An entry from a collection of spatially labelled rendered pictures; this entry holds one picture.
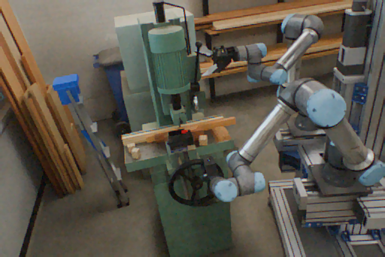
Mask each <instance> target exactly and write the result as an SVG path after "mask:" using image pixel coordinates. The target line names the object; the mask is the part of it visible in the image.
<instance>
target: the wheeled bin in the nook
mask: <svg viewBox="0 0 385 257"><path fill-rule="evenodd" d="M97 59H98V60H99V61H98V62H96V60H97ZM93 66H94V68H104V70H105V73H106V75H107V79H108V81H109V84H110V85H111V90H112V92H113V94H114V98H115V101H116V103H117V107H118V108H116V109H114V112H113V113H112V118H113V119H114V122H118V123H117V124H116V125H115V126H114V134H115V135H116V136H117V137H119V138H122V135H126V134H129V133H131V127H130V122H129V118H128V116H127V110H126V106H125V103H124V100H123V99H124V97H123V89H122V83H121V77H120V75H121V71H124V64H123V60H122V57H121V52H120V47H114V48H110V49H107V50H101V51H100V52H99V53H98V54H94V55H93Z"/></svg>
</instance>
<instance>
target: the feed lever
mask: <svg viewBox="0 0 385 257"><path fill-rule="evenodd" d="M195 46H196V47H197V54H196V68H195V82H193V83H190V85H191V87H190V89H191V92H198V91H200V85H199V82H198V81H197V76H198V63H199V51H200V48H201V47H202V42H201V41H197V42H195Z"/></svg>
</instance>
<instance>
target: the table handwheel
mask: <svg viewBox="0 0 385 257"><path fill-rule="evenodd" d="M215 163H216V162H215ZM203 164H204V163H203V159H193V160H191V161H188V162H184V163H183V164H182V165H180V166H179V167H178V168H176V169H175V170H174V172H173V173H172V175H171V176H170V178H169V182H168V190H169V192H170V195H171V196H172V198H173V199H174V200H175V201H177V202H178V203H180V204H185V205H198V204H204V203H205V202H207V201H209V200H211V199H212V198H213V197H214V196H213V195H212V196H209V195H207V196H206V197H203V198H200V199H198V200H194V199H195V193H196V190H197V189H201V188H202V187H203V182H205V181H202V179H201V177H200V176H198V175H197V173H196V170H195V168H192V172H193V173H192V174H191V177H188V176H187V175H185V174H184V173H182V171H183V170H184V169H185V168H188V167H190V166H192V165H203ZM216 167H217V170H218V172H219V173H221V174H222V175H223V170H222V168H220V166H219V165H218V164H217V163H216ZM178 175H180V176H182V177H184V178H185V179H188V180H189V181H190V182H191V187H192V189H193V191H192V196H191V200H186V199H183V198H181V197H180V196H178V195H177V193H176V192H175V190H174V181H175V179H176V178H177V176H178ZM223 178H224V176H223Z"/></svg>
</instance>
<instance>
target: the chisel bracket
mask: <svg viewBox="0 0 385 257"><path fill-rule="evenodd" d="M181 107H182V108H181V109H180V110H173V106H172V104H170V105H169V110H170V114H171V117H172V119H173V123H174V124H175V125H178V124H180V118H181V119H182V120H183V122H187V121H186V112H185V111H184V109H183V105H181Z"/></svg>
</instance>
